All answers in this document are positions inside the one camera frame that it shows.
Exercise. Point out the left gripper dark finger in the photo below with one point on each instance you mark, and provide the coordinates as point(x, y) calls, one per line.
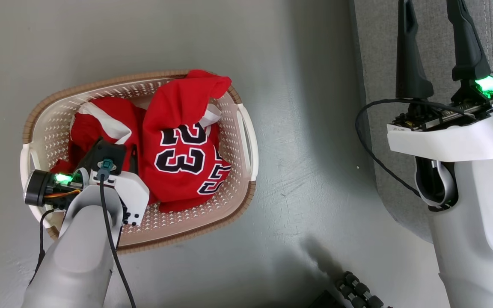
point(134, 160)

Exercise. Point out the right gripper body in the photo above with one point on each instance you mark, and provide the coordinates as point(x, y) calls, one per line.
point(452, 139)

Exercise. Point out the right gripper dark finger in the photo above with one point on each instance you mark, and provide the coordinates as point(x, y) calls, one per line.
point(467, 47)
point(409, 64)

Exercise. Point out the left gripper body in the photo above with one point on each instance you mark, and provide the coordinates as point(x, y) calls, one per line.
point(133, 192)

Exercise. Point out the red and white garment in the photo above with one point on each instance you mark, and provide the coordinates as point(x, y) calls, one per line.
point(120, 111)

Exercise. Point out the red jersey number 23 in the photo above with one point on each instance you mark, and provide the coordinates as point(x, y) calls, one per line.
point(178, 107)

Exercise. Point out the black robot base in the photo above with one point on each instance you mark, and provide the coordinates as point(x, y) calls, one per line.
point(328, 300)

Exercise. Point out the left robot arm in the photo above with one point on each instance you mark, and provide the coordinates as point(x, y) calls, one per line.
point(75, 265)

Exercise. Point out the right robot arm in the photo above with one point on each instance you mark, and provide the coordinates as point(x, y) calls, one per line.
point(477, 239)

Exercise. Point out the cream laundry basket brown rim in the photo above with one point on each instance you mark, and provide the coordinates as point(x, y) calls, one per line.
point(229, 179)

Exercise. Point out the grey fabric sofa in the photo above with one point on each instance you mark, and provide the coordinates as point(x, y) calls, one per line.
point(379, 64)

